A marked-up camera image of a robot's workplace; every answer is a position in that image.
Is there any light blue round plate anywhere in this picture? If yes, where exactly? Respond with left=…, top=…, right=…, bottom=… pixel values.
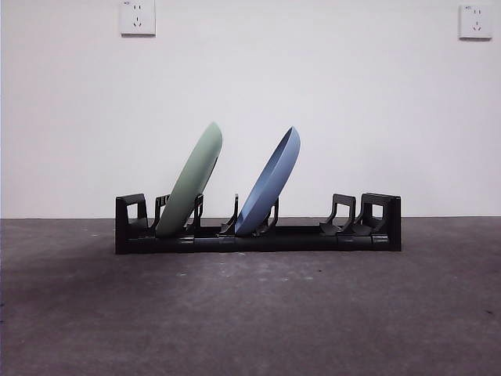
left=233, top=125, right=302, bottom=237

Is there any pale green round plate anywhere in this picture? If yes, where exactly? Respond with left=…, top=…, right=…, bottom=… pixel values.
left=155, top=121, right=224, bottom=238

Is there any black plastic plate rack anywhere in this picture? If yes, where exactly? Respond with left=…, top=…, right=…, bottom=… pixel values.
left=114, top=192, right=403, bottom=255

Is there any white wall power socket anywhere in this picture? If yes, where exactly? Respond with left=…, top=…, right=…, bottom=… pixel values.
left=458, top=4, right=493, bottom=41
left=120, top=0, right=157, bottom=38

